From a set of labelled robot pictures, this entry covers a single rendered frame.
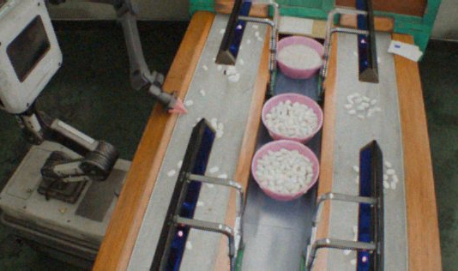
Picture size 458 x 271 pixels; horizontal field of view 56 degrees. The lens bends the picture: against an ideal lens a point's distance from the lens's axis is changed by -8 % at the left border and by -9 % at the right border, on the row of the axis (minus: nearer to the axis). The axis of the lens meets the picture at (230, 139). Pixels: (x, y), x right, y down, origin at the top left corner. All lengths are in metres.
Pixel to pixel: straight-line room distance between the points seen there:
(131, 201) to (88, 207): 0.43
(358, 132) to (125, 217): 1.03
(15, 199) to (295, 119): 1.37
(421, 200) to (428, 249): 0.21
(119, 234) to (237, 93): 0.86
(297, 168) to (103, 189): 0.90
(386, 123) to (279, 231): 0.71
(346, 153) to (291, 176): 0.26
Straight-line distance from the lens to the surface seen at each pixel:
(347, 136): 2.00
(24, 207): 2.28
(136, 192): 1.79
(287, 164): 1.86
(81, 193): 2.21
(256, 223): 1.78
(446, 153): 3.13
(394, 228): 1.78
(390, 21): 2.53
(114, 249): 1.68
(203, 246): 1.66
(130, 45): 2.04
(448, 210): 2.86
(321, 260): 1.63
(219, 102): 2.09
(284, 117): 2.02
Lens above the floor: 2.21
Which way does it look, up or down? 49 degrees down
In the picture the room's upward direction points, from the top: 2 degrees counter-clockwise
